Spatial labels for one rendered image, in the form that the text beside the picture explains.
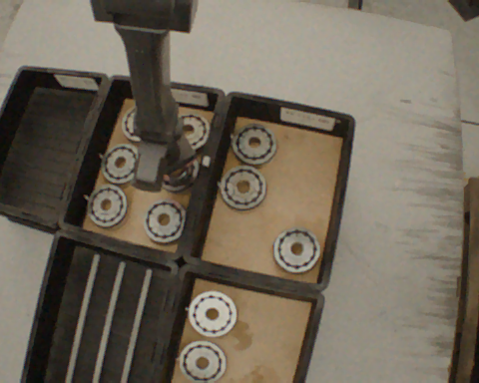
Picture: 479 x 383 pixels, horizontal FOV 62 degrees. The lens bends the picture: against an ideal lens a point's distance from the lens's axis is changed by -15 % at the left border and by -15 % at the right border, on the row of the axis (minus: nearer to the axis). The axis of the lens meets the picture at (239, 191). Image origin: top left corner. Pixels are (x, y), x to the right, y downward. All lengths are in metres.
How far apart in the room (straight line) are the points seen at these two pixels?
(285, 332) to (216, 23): 0.95
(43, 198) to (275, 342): 0.67
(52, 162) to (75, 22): 0.60
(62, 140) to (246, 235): 0.55
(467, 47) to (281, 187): 1.76
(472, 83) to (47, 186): 2.05
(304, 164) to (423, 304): 0.49
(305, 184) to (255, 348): 0.39
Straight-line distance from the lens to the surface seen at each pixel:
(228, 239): 1.04
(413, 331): 1.21
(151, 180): 0.80
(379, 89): 1.38
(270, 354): 1.02
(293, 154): 1.10
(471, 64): 2.54
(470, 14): 0.50
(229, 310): 0.99
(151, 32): 0.48
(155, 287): 1.05
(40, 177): 1.22
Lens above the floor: 1.84
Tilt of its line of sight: 72 degrees down
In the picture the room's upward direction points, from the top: 8 degrees counter-clockwise
